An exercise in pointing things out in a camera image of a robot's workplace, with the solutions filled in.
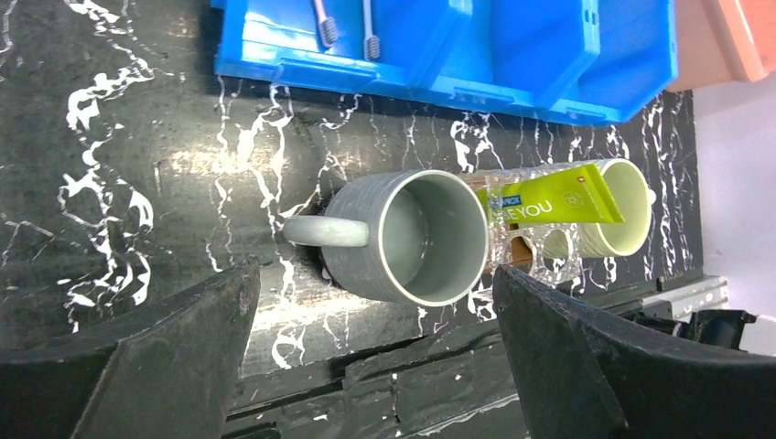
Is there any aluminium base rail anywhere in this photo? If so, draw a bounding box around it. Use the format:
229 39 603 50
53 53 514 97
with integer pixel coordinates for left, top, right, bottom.
641 275 728 321

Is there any blue three-compartment bin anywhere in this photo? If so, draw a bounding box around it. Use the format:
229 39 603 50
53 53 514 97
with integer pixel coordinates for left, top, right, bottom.
214 0 678 126

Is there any grey-blue ceramic mug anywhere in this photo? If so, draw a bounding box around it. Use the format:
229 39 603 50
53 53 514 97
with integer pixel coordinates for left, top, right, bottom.
283 169 490 307

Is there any clear plastic toothbrush holder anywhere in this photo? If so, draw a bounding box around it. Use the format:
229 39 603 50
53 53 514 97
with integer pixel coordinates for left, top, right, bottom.
479 164 582 286

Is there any pink plastic toolbox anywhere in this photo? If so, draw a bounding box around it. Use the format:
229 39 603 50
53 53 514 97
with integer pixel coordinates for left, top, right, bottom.
666 0 775 92

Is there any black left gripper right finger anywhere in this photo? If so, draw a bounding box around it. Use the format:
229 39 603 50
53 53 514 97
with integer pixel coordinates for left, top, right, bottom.
492 265 775 438

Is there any light green ceramic mug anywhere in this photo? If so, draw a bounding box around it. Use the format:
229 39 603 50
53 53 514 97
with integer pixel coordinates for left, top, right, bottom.
555 158 655 258

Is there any yellow-green toothpaste tube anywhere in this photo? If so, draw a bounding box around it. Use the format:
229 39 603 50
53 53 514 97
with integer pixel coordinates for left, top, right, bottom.
474 164 625 225

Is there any white toothbrush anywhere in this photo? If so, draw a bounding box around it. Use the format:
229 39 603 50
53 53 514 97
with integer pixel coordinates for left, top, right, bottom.
362 0 381 60

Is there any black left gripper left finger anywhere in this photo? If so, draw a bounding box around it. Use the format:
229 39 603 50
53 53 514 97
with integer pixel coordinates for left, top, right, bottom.
1 263 261 438

